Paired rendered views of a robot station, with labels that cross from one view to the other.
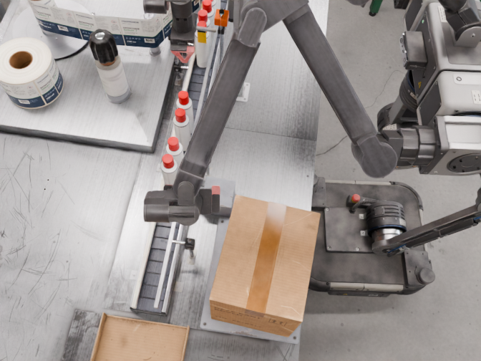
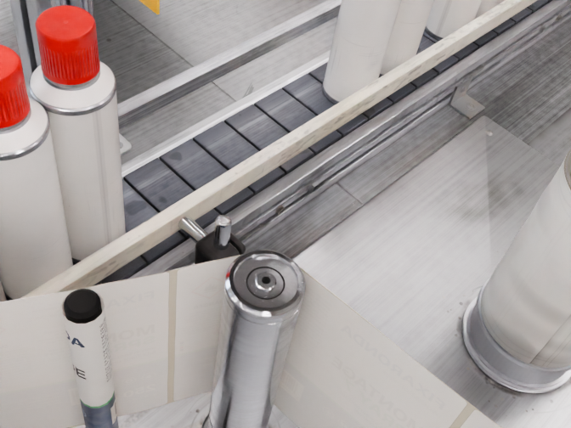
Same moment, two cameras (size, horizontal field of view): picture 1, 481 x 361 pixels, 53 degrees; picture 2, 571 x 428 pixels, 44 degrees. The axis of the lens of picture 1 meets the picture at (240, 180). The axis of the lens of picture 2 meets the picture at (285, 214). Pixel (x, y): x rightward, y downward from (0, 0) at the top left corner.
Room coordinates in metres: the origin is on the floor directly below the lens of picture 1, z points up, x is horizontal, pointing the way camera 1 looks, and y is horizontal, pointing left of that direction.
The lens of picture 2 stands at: (1.39, 0.47, 1.34)
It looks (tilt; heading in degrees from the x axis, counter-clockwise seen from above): 50 degrees down; 212
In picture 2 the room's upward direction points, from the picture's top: 12 degrees clockwise
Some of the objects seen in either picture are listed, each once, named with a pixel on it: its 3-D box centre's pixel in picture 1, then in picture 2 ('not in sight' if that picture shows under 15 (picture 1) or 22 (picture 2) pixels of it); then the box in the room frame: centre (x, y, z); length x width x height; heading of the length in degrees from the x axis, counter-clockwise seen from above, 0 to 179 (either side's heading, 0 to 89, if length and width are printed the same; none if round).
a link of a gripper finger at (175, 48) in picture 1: (184, 48); not in sight; (0.94, 0.20, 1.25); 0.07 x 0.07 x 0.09; 3
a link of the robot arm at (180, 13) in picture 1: (179, 3); not in sight; (0.98, 0.21, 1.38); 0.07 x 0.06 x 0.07; 93
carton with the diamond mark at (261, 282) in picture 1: (263, 268); not in sight; (0.39, -0.09, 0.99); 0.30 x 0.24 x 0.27; 172
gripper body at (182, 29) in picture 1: (182, 21); not in sight; (0.98, 0.20, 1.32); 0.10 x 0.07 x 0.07; 3
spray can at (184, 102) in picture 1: (185, 112); (370, 3); (0.89, 0.20, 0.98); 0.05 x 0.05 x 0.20
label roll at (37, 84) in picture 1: (28, 73); not in sight; (1.02, 0.78, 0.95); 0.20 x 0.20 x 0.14
